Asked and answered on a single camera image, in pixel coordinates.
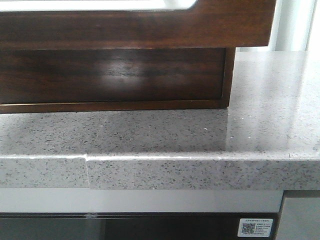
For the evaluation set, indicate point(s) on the grey cabinet door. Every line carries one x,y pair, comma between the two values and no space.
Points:
299,217

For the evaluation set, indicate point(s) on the white pleated curtain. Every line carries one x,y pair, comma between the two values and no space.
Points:
293,23

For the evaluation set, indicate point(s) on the wooden drawer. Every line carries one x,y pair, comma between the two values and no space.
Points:
125,75
207,24

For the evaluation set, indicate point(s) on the dark wooden drawer cabinet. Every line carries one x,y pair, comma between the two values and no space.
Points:
228,77

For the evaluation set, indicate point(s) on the white QR code sticker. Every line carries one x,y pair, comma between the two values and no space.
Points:
255,227

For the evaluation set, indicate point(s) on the black glass appliance front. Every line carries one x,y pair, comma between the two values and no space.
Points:
128,226

